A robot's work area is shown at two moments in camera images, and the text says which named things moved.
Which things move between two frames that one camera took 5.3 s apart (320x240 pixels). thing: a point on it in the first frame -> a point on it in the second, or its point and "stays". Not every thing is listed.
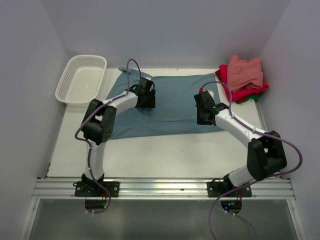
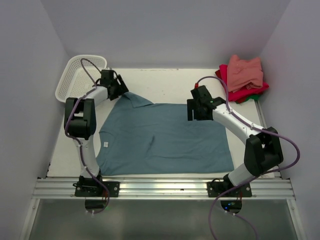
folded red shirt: x=238 y=95 stays
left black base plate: x=91 y=189 stays
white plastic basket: x=81 y=80 stays
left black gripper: x=150 y=104 -> x=122 y=88
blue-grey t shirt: x=175 y=110 -> x=137 y=137
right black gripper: x=200 y=121 stays
